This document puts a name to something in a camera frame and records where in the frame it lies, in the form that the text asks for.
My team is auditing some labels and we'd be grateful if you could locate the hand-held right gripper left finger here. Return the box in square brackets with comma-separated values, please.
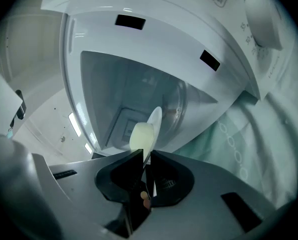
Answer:
[95, 148, 144, 205]

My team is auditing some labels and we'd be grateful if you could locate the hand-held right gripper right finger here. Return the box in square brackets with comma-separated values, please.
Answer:
[149, 150, 195, 208]

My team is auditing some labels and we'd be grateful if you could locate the pale yellow bun food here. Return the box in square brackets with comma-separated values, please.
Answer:
[129, 122, 155, 158]

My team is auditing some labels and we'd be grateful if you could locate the white microwave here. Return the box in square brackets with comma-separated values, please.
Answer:
[40, 0, 296, 160]

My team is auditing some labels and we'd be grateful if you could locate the glass microwave turntable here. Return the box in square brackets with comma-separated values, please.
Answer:
[161, 80, 189, 145]

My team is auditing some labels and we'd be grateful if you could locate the white microwave dial knob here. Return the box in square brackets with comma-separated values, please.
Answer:
[243, 0, 284, 51]

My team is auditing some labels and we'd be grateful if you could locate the white and green tablecloth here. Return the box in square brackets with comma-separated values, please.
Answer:
[173, 33, 298, 210]

